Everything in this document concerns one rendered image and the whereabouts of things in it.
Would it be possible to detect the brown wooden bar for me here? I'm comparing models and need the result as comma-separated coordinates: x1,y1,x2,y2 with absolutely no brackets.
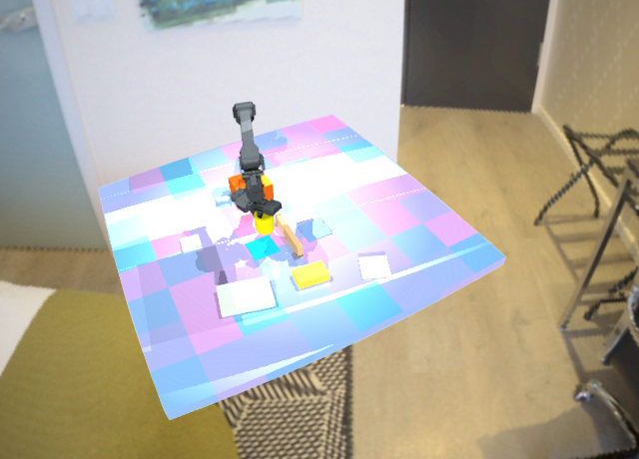
275,212,304,257

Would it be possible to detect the yellow block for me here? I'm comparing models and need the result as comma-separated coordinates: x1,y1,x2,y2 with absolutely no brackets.
292,261,329,289

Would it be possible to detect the yellow cup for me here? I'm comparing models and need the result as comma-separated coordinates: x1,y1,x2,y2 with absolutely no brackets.
255,212,274,235

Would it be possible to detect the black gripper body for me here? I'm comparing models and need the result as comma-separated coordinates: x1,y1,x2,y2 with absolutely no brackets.
231,188,282,217

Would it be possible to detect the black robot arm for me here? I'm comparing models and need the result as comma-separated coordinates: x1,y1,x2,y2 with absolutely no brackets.
233,101,266,213

